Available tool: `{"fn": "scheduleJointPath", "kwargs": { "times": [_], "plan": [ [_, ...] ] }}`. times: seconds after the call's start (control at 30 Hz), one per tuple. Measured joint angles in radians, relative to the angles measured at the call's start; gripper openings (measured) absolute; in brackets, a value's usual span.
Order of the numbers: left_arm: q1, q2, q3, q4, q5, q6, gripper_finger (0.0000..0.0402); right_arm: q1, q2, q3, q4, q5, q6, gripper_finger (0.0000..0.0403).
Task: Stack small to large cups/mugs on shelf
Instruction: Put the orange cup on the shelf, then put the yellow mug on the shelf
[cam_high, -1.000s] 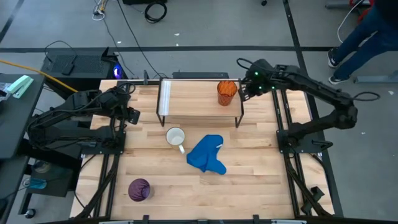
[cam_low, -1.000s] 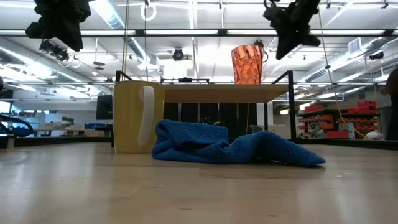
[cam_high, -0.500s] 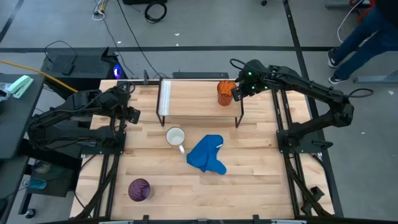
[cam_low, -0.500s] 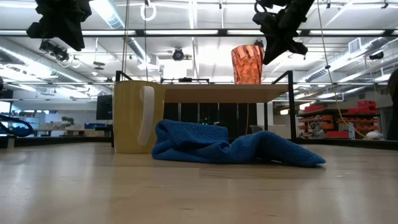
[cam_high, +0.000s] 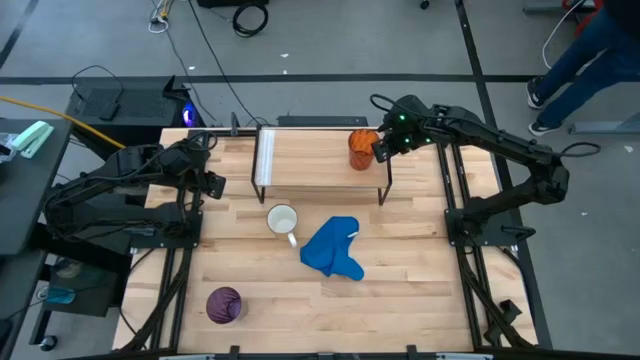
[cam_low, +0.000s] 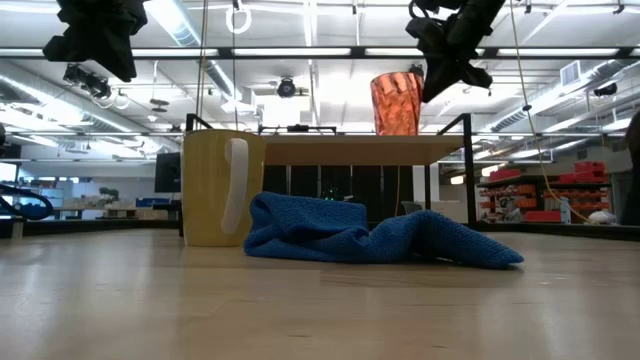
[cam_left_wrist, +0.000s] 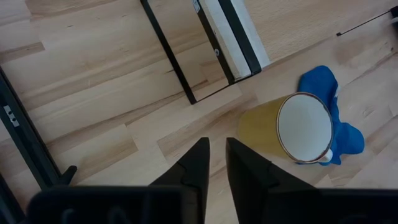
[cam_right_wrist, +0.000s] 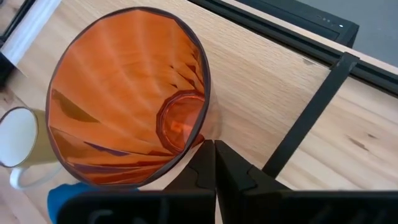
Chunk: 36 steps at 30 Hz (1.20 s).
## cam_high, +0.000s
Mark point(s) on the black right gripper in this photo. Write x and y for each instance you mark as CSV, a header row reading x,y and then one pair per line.
x,y
399,141

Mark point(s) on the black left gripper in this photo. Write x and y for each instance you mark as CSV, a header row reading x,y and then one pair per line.
x,y
201,167

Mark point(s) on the white mug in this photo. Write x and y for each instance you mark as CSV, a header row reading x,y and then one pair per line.
x,y
282,219

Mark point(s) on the purple ball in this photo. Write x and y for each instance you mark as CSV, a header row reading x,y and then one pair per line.
x,y
223,305

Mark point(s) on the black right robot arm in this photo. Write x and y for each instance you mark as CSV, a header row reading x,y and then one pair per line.
x,y
500,142

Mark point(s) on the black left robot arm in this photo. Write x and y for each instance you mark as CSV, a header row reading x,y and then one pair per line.
x,y
125,170

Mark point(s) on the black electronics unit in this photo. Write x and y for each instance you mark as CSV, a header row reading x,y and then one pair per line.
x,y
322,121

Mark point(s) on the blue microfibre cloth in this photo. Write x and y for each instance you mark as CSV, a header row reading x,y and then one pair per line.
x,y
330,247

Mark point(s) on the black computer tower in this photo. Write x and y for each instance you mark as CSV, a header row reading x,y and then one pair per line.
x,y
135,102

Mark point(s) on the black power adapter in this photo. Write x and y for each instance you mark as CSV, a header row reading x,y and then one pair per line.
x,y
110,107

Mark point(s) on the black low cart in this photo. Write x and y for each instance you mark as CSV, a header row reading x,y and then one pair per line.
x,y
100,295

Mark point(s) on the mint green stapler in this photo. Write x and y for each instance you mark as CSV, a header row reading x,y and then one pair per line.
x,y
32,137

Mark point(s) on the black side desk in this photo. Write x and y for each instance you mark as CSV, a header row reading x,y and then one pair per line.
x,y
25,200

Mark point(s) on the clear plastic packet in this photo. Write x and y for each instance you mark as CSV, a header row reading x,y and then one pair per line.
x,y
6,147

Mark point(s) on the grey stand foot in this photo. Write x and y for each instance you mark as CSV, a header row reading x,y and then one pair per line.
x,y
605,127

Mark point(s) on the black caster wheel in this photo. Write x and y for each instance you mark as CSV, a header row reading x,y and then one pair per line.
x,y
48,343

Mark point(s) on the person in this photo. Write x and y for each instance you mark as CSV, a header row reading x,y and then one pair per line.
x,y
600,65

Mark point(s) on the red stool base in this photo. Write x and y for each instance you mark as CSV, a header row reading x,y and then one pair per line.
x,y
586,22

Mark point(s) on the black metal table frame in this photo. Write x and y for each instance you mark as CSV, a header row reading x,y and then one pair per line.
x,y
245,131

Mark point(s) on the black frame clamp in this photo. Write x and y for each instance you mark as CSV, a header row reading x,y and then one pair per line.
x,y
234,352
412,352
234,125

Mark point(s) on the wooden shelf with black frame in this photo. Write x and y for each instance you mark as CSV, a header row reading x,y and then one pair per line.
x,y
310,160

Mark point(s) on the black bracket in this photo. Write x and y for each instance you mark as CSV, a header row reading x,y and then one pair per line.
x,y
511,311

